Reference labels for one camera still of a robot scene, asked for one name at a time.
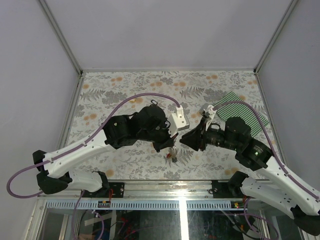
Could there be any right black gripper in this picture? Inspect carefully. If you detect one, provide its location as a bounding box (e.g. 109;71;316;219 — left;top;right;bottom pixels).
179;116;240;151

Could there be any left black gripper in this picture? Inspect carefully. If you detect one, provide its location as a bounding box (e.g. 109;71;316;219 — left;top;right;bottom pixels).
139;117;180;153

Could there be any large metal keyring with keys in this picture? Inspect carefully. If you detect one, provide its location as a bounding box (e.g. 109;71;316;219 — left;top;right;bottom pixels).
165;142;178;163

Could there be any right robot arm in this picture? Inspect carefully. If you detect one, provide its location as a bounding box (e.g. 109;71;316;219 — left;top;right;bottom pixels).
180;117;320;236

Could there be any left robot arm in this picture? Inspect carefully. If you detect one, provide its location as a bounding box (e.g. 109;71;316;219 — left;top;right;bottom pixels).
32;104;185;198

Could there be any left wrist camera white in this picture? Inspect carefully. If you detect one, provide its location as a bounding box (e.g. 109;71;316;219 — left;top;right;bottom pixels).
167;105;190;138

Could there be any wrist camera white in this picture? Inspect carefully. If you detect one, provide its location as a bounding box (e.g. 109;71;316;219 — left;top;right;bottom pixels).
201;103;217;127
167;105;190;138

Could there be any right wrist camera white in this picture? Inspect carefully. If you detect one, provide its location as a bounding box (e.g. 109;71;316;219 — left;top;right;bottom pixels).
201;103;217;127

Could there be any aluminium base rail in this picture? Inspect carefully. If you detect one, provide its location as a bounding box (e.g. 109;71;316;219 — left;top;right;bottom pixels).
59;179;276;201

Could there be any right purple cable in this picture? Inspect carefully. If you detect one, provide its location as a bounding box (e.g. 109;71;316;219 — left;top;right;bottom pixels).
213;101;320;202

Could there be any purple cable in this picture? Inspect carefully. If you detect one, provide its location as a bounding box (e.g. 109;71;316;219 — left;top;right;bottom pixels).
213;101;320;202
6;92;181;199

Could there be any white slotted cable duct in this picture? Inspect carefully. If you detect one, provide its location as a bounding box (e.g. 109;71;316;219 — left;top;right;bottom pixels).
46;199;243;211

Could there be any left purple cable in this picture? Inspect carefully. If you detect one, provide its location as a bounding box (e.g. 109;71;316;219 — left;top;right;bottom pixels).
6;92;181;199

